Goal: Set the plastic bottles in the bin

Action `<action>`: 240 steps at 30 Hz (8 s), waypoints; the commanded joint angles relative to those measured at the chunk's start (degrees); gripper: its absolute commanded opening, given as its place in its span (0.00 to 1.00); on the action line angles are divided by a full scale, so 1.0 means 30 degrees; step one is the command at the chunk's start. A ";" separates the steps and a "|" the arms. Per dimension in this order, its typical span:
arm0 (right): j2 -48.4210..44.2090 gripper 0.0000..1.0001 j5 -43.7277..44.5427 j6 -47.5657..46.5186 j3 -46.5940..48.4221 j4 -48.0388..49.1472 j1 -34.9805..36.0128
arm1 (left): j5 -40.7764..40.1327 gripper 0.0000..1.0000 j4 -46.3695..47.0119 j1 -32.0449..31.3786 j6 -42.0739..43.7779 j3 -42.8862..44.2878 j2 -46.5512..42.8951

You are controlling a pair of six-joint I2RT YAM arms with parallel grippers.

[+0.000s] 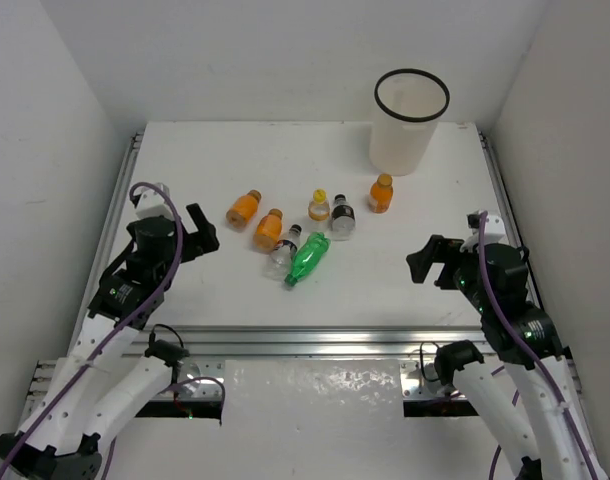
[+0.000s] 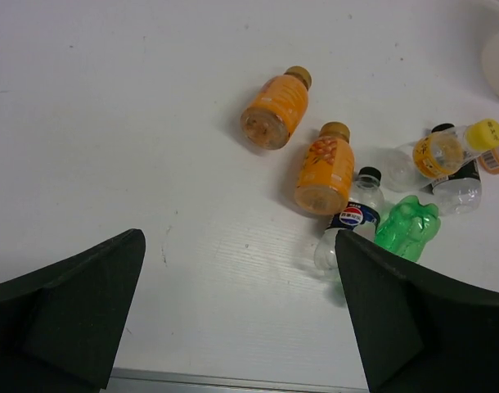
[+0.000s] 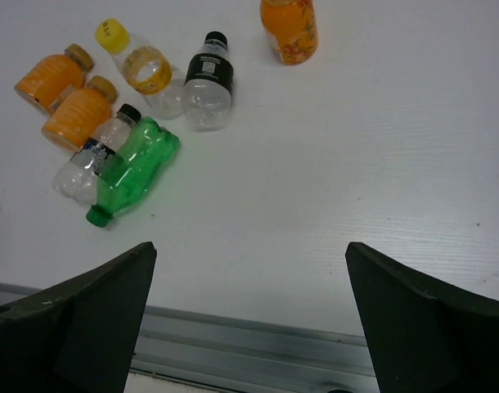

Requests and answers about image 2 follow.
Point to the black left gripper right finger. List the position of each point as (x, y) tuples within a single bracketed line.
[(417, 330)]

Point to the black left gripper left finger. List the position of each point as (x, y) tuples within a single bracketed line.
[(61, 325)]

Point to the green plastic bottle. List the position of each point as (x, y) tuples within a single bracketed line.
[(408, 227)]

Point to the clear Pepsi label bottle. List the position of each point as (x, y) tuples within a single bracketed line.
[(361, 215)]

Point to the orange juice bottle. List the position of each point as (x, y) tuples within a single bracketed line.
[(325, 180), (276, 111)]

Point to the clear bottle yellow cap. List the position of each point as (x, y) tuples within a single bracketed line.
[(415, 165)]

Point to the clear bottle black label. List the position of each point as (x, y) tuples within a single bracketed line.
[(458, 188)]

